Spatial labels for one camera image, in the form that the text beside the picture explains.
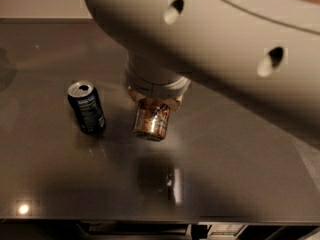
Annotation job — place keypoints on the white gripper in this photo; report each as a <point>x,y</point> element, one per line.
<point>156,89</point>

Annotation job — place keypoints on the orange soda can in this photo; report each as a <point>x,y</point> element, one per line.
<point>151,120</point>

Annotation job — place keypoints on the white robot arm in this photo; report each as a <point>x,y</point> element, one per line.
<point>264,54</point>

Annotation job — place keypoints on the dark blue soda can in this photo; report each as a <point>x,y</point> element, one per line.
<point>85,102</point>

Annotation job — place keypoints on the dark shelf under table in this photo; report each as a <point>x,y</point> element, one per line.
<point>80,230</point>

